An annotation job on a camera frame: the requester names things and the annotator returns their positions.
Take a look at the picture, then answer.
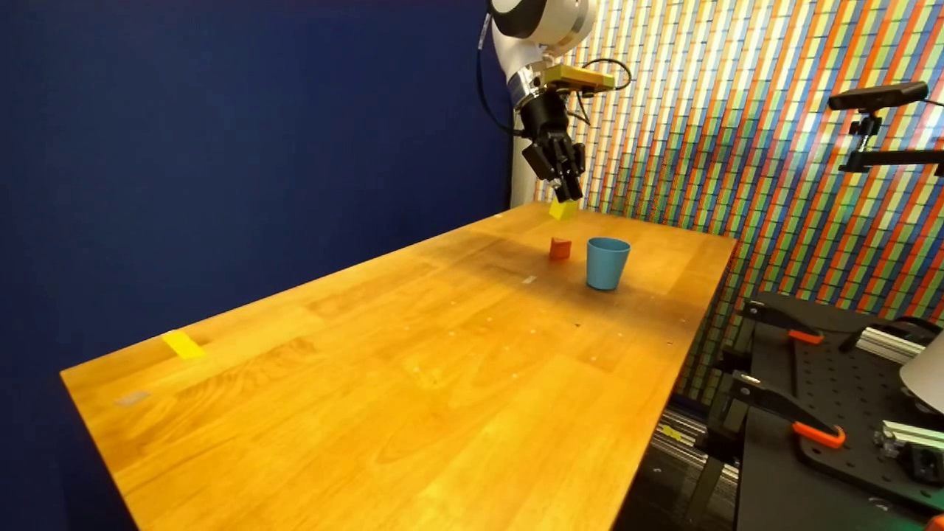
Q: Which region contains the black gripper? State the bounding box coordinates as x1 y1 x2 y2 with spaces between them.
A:
515 89 591 207

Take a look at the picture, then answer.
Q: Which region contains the blue plastic cup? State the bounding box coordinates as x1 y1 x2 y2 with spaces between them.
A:
585 235 636 294

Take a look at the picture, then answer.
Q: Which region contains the multicoloured striped panel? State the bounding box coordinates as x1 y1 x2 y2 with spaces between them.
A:
507 0 944 406

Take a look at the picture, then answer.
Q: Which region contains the blue fabric backdrop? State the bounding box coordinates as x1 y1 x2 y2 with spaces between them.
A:
0 0 516 531

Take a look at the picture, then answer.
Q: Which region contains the silver aluminium profile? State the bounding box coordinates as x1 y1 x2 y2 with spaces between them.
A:
877 418 944 456
852 323 929 369

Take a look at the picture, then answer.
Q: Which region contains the black perforated breadboard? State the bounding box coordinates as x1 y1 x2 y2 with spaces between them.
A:
734 293 944 531

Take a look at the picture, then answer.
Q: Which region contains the yellow tape strip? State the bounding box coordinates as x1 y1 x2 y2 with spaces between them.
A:
159 329 211 362

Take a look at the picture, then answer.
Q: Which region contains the yellow wrist camera box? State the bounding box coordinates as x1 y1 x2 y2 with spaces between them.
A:
540 62 621 96

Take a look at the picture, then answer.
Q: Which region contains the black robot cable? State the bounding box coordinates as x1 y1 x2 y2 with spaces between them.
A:
476 11 637 136

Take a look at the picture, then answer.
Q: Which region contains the orange-handled black clamp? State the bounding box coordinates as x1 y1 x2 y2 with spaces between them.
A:
737 297 830 352
730 372 849 453

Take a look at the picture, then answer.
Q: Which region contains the black camera on stand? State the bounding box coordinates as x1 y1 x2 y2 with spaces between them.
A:
827 80 933 111

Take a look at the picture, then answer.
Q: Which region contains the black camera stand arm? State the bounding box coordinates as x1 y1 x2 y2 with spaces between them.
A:
838 108 944 180

